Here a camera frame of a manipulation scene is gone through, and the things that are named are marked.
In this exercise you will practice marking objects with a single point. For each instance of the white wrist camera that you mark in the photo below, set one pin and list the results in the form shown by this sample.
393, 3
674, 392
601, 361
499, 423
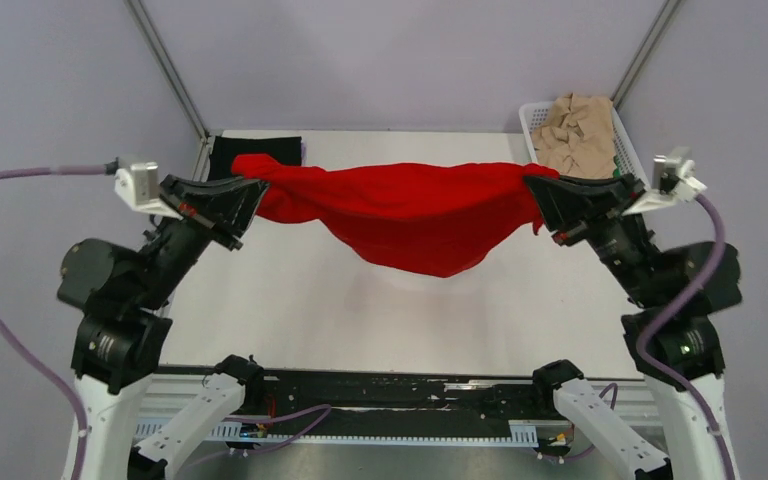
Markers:
674, 182
138, 186

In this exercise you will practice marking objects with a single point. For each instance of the right frame post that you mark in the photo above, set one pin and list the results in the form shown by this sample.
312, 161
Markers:
651, 40

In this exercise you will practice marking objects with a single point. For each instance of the green t shirt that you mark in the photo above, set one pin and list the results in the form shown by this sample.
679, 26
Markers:
617, 172

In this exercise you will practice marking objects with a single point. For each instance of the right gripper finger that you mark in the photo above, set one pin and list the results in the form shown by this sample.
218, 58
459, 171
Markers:
554, 217
573, 191

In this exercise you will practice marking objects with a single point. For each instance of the left frame post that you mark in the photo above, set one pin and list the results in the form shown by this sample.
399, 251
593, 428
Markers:
160, 53

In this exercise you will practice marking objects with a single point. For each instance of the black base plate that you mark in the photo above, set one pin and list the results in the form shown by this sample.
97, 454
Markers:
399, 405

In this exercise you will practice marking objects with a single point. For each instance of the beige t shirt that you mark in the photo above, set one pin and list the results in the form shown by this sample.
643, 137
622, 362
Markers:
577, 137

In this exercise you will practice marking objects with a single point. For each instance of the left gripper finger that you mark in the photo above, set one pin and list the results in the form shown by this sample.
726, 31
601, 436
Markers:
247, 211
230, 190

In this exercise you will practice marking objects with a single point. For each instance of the white plastic basket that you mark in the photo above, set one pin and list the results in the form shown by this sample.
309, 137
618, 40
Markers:
533, 115

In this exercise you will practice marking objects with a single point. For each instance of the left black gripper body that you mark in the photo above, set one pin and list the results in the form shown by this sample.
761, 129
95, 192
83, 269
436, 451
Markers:
194, 218

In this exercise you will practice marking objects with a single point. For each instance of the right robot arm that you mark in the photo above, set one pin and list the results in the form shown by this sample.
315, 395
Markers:
670, 338

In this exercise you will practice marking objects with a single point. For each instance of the aluminium frame rail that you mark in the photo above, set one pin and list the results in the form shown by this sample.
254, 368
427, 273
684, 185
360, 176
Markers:
250, 432

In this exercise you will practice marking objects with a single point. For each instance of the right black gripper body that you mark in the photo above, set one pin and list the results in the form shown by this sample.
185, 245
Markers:
599, 225

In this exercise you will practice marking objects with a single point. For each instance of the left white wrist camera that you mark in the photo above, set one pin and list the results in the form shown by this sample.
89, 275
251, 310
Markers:
138, 186

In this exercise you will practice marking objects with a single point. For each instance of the folded black t shirt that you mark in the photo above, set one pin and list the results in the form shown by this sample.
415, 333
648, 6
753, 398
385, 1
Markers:
285, 150

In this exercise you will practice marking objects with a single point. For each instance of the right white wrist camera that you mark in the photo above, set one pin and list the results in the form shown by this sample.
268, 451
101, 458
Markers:
674, 182

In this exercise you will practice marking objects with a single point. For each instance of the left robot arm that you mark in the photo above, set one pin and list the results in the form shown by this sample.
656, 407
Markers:
120, 338

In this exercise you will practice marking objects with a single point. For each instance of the frame post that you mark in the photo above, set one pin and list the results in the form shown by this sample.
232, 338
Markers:
160, 53
651, 40

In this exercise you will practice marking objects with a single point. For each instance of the red t shirt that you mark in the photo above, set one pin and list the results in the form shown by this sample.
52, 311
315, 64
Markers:
424, 219

